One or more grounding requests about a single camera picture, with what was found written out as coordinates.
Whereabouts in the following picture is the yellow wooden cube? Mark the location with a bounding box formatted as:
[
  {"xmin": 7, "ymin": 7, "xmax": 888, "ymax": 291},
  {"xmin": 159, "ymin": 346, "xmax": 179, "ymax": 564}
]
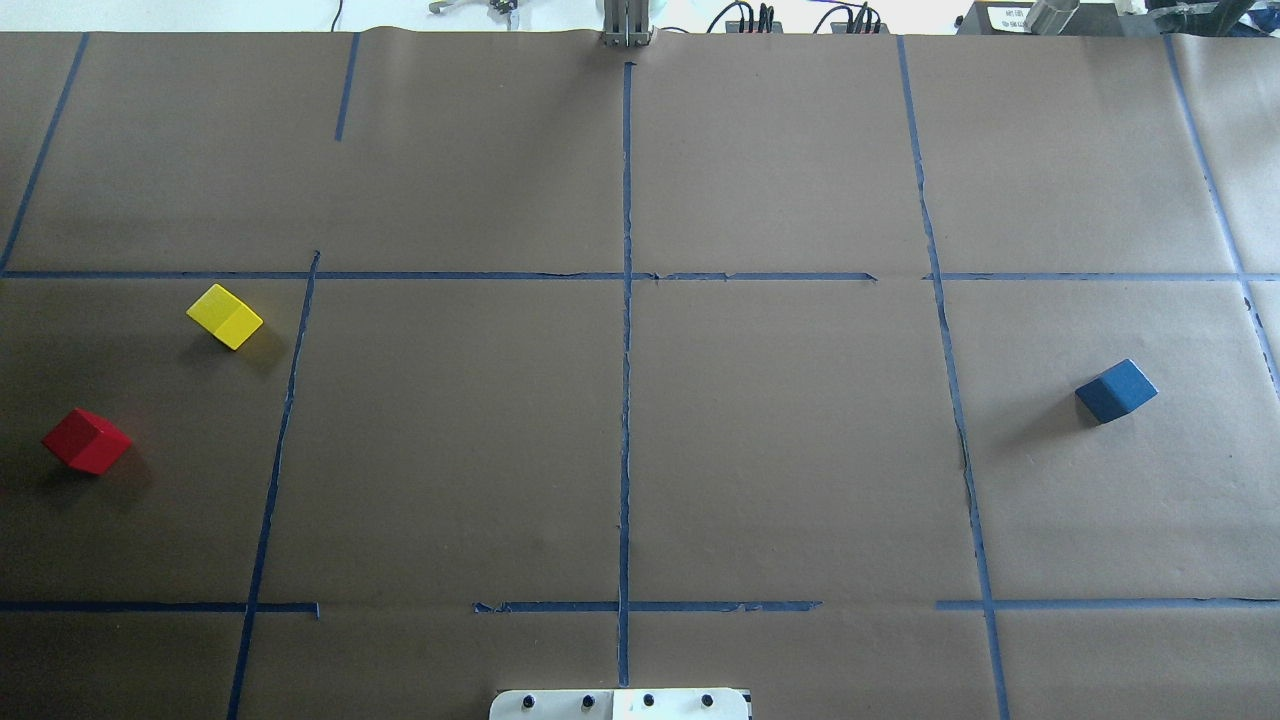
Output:
[{"xmin": 186, "ymin": 283, "xmax": 264, "ymax": 351}]

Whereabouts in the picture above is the blue wooden cube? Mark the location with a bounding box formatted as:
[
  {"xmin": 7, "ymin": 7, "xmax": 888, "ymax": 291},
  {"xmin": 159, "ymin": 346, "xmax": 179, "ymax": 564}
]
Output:
[{"xmin": 1074, "ymin": 357, "xmax": 1158, "ymax": 424}]

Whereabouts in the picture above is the red wooden cube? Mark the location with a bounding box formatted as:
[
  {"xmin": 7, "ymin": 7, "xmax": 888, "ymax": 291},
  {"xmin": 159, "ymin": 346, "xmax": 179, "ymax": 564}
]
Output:
[{"xmin": 41, "ymin": 407, "xmax": 133, "ymax": 477}]

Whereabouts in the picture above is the orange black connector block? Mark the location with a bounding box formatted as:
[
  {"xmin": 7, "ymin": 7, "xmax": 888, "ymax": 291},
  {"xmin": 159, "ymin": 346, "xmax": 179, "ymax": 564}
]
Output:
[{"xmin": 705, "ymin": 1, "xmax": 783, "ymax": 35}]

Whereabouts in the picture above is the black metal box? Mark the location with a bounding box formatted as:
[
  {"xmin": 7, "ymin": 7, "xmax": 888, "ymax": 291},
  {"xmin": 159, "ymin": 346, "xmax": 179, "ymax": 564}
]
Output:
[{"xmin": 954, "ymin": 1, "xmax": 1162, "ymax": 37}]

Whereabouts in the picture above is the aluminium frame post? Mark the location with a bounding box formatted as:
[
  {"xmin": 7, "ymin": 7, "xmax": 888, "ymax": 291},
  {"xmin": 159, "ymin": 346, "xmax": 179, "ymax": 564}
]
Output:
[{"xmin": 599, "ymin": 0, "xmax": 655, "ymax": 47}]

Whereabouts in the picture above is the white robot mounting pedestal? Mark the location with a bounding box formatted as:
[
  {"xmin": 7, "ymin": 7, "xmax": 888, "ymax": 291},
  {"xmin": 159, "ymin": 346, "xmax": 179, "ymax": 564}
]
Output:
[{"xmin": 488, "ymin": 687, "xmax": 754, "ymax": 719}]

